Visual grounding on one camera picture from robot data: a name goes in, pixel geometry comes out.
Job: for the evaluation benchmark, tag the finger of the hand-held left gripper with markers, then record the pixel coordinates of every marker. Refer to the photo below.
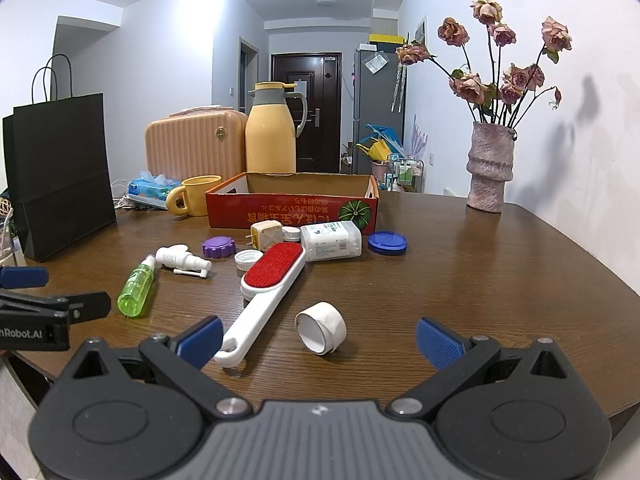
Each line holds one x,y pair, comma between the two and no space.
85,305
22,277

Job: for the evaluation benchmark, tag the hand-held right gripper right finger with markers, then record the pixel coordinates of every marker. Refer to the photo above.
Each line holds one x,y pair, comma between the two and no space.
440,345

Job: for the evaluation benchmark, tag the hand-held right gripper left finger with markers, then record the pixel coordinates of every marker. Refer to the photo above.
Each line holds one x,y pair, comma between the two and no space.
202,342

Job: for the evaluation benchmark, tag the green spray bottle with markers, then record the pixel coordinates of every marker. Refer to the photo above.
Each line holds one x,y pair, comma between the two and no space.
136,292

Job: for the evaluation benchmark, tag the white ribbed cap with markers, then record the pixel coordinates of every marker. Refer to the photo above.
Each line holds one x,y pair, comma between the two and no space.
248,260

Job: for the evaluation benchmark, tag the purple gear-shaped lid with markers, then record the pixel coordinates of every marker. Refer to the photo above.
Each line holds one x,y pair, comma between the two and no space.
219,247

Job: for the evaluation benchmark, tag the red and white lint brush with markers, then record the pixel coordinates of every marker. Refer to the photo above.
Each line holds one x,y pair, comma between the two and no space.
272,270

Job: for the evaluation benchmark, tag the blue round lid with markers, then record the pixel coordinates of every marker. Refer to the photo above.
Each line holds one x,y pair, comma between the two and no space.
387,242

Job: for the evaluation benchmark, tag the white round lid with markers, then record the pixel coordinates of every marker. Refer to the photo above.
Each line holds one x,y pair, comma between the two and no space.
291,233

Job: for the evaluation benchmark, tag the red cardboard box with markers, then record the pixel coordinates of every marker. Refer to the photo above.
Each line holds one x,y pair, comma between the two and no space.
280,212

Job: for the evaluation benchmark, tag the clear cotton swab container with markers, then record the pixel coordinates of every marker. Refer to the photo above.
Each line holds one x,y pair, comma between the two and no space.
330,241

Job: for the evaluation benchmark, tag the black paper bag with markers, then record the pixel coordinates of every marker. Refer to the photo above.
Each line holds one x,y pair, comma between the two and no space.
60,170

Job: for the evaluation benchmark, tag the white tape roll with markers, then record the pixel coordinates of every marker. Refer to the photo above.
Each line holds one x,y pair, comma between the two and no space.
327,325

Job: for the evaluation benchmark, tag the cream charger plug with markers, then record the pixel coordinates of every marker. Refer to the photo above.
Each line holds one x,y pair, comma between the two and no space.
265,235

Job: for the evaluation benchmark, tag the blue tissue pack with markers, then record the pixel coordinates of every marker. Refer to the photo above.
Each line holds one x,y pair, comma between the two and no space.
147,191

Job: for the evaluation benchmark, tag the yellow mug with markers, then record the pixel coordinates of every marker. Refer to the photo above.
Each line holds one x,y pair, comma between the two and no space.
200,195

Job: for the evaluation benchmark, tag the pink textured vase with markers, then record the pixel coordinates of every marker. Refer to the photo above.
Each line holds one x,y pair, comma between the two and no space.
490,170

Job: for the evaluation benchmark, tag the pink bucket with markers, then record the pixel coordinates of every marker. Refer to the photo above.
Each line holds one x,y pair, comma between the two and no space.
378,171

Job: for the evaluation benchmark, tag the peach ribbed suitcase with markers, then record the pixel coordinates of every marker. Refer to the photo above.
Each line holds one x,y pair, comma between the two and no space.
195,145

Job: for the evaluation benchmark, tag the yellow watering can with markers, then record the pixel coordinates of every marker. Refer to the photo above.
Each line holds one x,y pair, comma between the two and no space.
377,150

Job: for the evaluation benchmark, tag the yellow thermos jug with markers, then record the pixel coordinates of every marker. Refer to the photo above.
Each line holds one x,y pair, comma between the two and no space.
270,135

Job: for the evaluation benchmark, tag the dried pink roses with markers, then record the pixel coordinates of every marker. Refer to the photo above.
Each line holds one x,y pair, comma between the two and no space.
470,87

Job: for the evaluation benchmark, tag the hanging folded umbrellas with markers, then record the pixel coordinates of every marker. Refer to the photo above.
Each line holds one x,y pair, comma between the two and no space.
398,87

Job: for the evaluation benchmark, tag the dark brown entrance door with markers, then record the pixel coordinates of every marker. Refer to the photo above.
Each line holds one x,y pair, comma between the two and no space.
322,110

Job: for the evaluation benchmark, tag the grey side door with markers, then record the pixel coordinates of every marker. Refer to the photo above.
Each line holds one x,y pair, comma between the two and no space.
248,80

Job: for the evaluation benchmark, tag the yellow and black box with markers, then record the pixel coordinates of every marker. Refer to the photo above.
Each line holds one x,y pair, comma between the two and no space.
386,38

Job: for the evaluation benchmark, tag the round ceiling lamp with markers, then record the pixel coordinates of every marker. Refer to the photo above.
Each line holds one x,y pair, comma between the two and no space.
327,3

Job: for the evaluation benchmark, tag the purple flower wall decoration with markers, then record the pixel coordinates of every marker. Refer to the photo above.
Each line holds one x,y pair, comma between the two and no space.
419,140

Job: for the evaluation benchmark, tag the wall picture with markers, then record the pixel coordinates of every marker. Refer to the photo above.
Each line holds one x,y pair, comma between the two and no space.
420,30

